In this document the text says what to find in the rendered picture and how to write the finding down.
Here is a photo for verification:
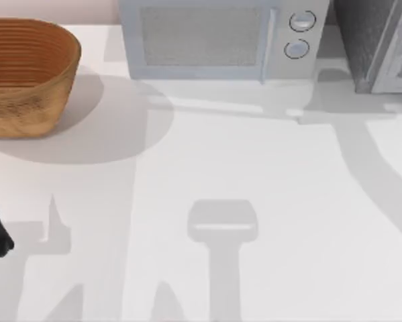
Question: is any microwave oven door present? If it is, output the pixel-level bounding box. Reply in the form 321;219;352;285
117;0;278;81

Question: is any pale microwave oven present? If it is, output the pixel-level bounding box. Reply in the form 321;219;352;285
117;0;332;85

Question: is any round microwave knob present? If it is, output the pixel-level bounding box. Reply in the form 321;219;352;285
289;9;317;33
283;38;311;60

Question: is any brown wooden basket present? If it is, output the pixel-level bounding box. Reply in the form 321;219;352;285
0;18;83;139

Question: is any pale microwave door handle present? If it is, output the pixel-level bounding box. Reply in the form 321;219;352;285
260;8;277;85

